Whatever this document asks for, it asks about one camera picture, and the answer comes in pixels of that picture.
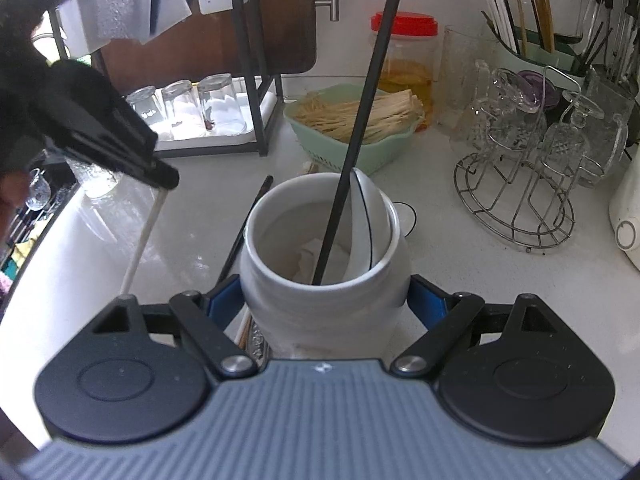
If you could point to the white ceramic spoon in jar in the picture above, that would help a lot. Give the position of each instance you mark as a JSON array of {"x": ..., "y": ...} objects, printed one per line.
[{"x": 371, "y": 229}]

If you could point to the small glass in sink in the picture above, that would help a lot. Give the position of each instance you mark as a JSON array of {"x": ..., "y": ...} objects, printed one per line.
[{"x": 39, "y": 191}]

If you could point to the person's left hand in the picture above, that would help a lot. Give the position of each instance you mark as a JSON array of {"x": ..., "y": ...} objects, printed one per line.
[{"x": 14, "y": 190}]

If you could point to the white ceramic utensil jar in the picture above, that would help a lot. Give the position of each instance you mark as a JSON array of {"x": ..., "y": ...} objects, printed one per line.
[{"x": 348, "y": 320}]

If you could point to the beige wooden chopsticks pair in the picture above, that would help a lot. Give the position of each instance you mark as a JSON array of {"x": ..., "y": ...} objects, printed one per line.
[{"x": 243, "y": 334}]

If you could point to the green chopstick holder caddy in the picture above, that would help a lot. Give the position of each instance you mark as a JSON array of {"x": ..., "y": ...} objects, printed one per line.
[{"x": 525, "y": 29}]

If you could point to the long black chopstick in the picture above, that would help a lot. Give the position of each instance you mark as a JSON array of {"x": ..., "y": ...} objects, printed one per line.
[{"x": 355, "y": 141}]

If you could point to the dried noodles bundle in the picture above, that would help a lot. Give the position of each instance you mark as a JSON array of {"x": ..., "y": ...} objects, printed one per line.
[{"x": 392, "y": 113}]

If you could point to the brown wooden cutting board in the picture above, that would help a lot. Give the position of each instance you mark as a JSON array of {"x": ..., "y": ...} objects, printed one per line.
[{"x": 204, "y": 45}]

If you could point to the silver metal spoon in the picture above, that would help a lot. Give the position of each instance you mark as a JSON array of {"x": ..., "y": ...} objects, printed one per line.
[{"x": 257, "y": 347}]

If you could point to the white kitchen appliance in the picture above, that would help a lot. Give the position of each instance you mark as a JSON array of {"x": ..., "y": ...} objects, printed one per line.
[{"x": 624, "y": 212}]

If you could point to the wire glass drying rack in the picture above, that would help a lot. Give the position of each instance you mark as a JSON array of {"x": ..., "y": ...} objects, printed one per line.
[{"x": 518, "y": 157}]

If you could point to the black metal shelf rack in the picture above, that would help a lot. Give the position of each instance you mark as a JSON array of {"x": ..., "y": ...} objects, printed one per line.
[{"x": 83, "y": 27}]

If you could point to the white drip tray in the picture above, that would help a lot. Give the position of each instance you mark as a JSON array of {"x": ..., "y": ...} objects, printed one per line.
[{"x": 196, "y": 134}]

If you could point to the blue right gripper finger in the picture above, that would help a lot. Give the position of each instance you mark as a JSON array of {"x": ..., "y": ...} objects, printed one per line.
[
  {"x": 428, "y": 302},
  {"x": 224, "y": 302}
]

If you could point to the upturned clear glass left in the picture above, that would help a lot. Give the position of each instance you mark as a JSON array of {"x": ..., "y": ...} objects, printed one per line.
[{"x": 146, "y": 104}]

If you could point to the large clear glass jug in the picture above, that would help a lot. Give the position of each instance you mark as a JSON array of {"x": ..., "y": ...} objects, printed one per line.
[{"x": 601, "y": 114}]

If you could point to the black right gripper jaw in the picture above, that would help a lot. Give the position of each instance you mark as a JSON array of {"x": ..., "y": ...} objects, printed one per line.
[{"x": 155, "y": 173}]

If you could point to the white chopstick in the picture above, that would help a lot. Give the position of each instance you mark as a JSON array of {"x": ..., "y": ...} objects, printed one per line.
[{"x": 145, "y": 234}]

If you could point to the white crumpled paper towel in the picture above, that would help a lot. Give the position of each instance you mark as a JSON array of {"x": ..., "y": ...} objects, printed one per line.
[{"x": 308, "y": 256}]

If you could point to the upturned clear glass right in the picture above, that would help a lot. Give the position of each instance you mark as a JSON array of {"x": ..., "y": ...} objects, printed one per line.
[{"x": 220, "y": 107}]

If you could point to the textured glass pitcher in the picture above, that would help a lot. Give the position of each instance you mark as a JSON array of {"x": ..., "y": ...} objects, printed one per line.
[{"x": 95, "y": 181}]

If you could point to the red lid plastic jar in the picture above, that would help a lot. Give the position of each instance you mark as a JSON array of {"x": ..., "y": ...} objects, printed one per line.
[{"x": 410, "y": 59}]

